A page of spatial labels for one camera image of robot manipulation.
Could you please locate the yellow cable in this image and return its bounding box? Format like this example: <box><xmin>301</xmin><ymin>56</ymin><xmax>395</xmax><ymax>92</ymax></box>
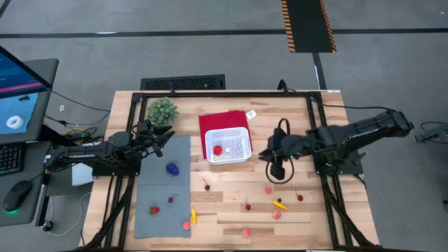
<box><xmin>64</xmin><ymin>127</ymin><xmax>87</xmax><ymax>145</ymax></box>

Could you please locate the computer monitor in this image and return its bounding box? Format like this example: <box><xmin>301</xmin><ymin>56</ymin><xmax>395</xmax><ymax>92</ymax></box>
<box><xmin>0</xmin><ymin>45</ymin><xmax>53</xmax><ymax>137</ymax></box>

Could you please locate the grey cloth mat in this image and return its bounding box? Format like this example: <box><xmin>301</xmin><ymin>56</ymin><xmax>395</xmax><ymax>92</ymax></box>
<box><xmin>134</xmin><ymin>134</ymin><xmax>193</xmax><ymax>239</ymax></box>

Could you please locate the black keyboard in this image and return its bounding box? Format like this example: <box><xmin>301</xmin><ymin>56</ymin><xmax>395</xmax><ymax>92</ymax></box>
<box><xmin>0</xmin><ymin>142</ymin><xmax>24</xmax><ymax>176</ymax></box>
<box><xmin>139</xmin><ymin>73</ymin><xmax>227</xmax><ymax>91</ymax></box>

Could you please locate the white box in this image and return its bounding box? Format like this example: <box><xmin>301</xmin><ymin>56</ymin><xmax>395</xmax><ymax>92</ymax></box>
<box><xmin>71</xmin><ymin>162</ymin><xmax>95</xmax><ymax>187</ymax></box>

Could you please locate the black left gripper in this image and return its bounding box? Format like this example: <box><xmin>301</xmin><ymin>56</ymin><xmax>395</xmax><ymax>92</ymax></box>
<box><xmin>136</xmin><ymin>119</ymin><xmax>175</xmax><ymax>158</ymax></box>

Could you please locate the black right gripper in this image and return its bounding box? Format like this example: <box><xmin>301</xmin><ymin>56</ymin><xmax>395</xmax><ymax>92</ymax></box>
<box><xmin>258</xmin><ymin>128</ymin><xmax>311</xmax><ymax>179</ymax></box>

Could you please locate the red cloth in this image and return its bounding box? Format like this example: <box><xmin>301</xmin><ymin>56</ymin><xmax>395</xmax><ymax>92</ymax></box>
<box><xmin>198</xmin><ymin>110</ymin><xmax>253</xmax><ymax>160</ymax></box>

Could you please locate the grey operator desk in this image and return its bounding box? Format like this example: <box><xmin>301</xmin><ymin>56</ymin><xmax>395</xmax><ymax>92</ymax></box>
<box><xmin>0</xmin><ymin>57</ymin><xmax>60</xmax><ymax>228</ymax></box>

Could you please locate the black computer mouse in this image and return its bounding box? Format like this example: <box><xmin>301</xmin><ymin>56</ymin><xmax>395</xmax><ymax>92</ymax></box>
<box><xmin>2</xmin><ymin>180</ymin><xmax>34</xmax><ymax>214</ymax></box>

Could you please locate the black stand pole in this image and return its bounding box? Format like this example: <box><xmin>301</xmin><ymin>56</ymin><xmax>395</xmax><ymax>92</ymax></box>
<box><xmin>34</xmin><ymin>170</ymin><xmax>54</xmax><ymax>232</ymax></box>

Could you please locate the white cable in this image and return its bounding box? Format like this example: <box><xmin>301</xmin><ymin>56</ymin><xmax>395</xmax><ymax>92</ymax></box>
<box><xmin>48</xmin><ymin>190</ymin><xmax>92</xmax><ymax>237</ymax></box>

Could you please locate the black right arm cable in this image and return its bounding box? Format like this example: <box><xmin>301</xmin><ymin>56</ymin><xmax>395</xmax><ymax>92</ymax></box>
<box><xmin>309</xmin><ymin>96</ymin><xmax>398</xmax><ymax>113</ymax></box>

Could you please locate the green potted plant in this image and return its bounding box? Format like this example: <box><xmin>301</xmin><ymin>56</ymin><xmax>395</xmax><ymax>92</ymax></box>
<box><xmin>146</xmin><ymin>97</ymin><xmax>180</xmax><ymax>127</ymax></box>

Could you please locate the white perforated plastic basket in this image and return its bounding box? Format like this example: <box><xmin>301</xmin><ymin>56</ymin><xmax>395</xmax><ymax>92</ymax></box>
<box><xmin>204</xmin><ymin>127</ymin><xmax>253</xmax><ymax>166</ymax></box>

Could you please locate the black table clamp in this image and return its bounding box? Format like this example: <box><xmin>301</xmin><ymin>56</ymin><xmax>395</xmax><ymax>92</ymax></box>
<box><xmin>277</xmin><ymin>79</ymin><xmax>293</xmax><ymax>95</ymax></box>

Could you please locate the black aluminium table frame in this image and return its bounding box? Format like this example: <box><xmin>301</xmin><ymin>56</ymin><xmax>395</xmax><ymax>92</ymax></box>
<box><xmin>82</xmin><ymin>89</ymin><xmax>379</xmax><ymax>251</ymax></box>

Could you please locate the black hazard-striped floor mat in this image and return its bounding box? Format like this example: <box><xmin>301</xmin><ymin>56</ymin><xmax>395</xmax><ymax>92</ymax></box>
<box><xmin>281</xmin><ymin>0</ymin><xmax>337</xmax><ymax>54</ymax></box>

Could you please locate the black monitor cable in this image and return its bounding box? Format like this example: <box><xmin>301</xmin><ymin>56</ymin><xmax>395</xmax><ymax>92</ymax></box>
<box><xmin>44</xmin><ymin>111</ymin><xmax>111</xmax><ymax>127</ymax></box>
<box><xmin>50</xmin><ymin>89</ymin><xmax>111</xmax><ymax>113</ymax></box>

